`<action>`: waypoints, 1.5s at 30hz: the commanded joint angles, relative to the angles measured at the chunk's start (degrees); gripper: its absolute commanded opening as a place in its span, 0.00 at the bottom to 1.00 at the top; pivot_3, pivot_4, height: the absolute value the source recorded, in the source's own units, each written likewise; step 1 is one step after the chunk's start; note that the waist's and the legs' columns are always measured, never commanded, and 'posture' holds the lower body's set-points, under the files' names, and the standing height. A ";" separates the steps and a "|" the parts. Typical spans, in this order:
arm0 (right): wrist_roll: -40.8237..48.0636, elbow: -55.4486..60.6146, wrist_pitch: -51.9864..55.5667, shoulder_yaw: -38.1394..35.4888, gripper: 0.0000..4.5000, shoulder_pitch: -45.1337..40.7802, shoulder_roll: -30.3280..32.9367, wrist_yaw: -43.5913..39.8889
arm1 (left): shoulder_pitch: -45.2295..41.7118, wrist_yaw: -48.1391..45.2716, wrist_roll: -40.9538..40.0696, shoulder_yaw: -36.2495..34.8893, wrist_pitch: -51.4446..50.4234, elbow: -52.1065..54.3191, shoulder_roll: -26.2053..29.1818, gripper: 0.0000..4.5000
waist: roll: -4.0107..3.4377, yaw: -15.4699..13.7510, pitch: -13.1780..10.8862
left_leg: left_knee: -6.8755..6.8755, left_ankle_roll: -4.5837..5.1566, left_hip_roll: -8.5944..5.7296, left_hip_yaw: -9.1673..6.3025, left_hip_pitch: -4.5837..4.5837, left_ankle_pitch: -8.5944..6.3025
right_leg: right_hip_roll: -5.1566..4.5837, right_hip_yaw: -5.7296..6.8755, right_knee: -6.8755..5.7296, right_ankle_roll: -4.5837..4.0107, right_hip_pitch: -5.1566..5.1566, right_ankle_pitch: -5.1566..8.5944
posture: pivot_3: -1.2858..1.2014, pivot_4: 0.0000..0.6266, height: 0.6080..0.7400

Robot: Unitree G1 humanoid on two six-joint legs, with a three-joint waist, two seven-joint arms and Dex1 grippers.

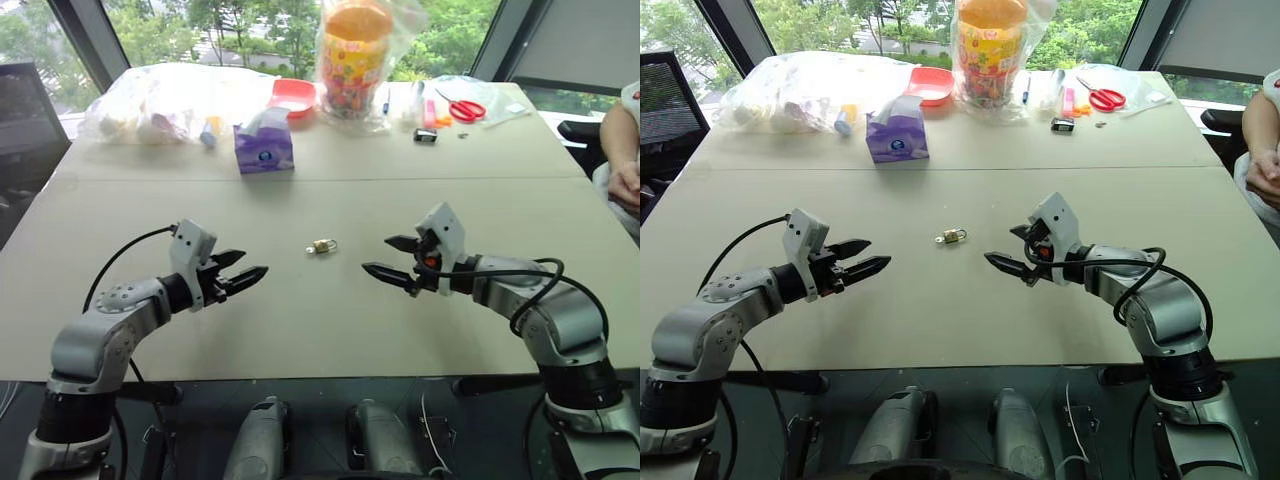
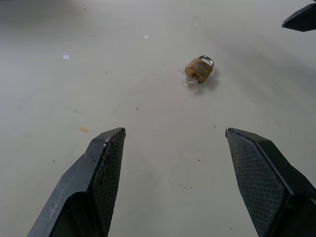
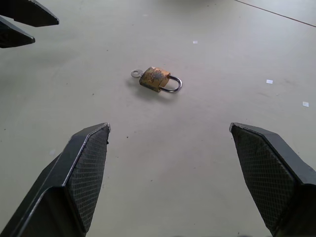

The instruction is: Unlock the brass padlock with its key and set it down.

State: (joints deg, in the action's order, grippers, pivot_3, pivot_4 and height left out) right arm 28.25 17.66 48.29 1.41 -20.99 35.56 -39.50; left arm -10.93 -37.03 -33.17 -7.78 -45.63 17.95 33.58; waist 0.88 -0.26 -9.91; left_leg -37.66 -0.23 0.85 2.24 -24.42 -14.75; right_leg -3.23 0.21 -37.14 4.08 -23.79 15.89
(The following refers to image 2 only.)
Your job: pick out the brass padlock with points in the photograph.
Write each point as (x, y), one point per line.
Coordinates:
(200, 69)

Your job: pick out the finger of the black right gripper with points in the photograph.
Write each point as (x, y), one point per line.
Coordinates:
(302, 19)

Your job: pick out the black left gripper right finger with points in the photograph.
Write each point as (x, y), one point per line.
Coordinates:
(261, 177)

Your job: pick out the small white tape square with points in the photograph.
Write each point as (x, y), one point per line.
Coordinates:
(66, 57)

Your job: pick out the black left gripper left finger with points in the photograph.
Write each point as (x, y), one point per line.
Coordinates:
(98, 172)

